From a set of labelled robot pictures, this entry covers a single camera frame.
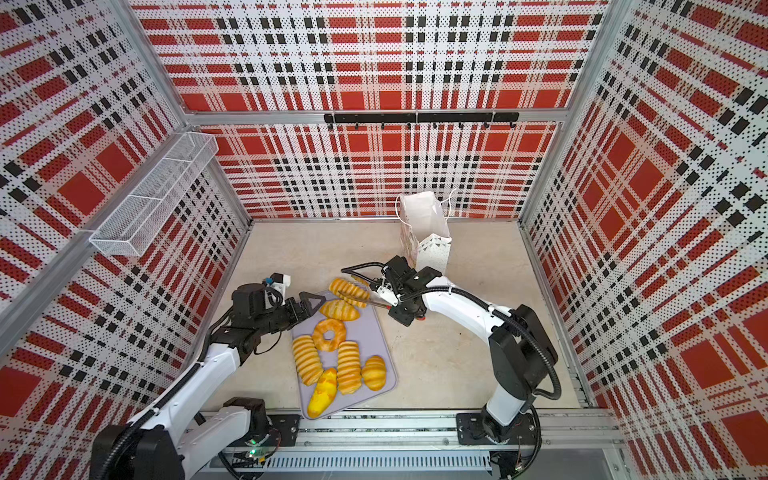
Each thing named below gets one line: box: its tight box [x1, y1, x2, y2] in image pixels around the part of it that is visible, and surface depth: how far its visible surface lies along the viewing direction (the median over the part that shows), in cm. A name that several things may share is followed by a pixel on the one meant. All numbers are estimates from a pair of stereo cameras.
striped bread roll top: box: [328, 275, 371, 308], surface depth 97 cm
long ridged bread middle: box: [337, 341, 362, 395], surface depth 82 cm
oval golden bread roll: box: [320, 299, 361, 321], surface depth 93 cm
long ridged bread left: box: [292, 335, 324, 386], surface depth 84 cm
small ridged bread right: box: [362, 355, 387, 392], surface depth 82 cm
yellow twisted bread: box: [308, 368, 337, 418], surface depth 78 cm
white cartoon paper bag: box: [399, 192, 452, 275], surface depth 87 cm
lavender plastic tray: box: [292, 306, 398, 419], surface depth 85 cm
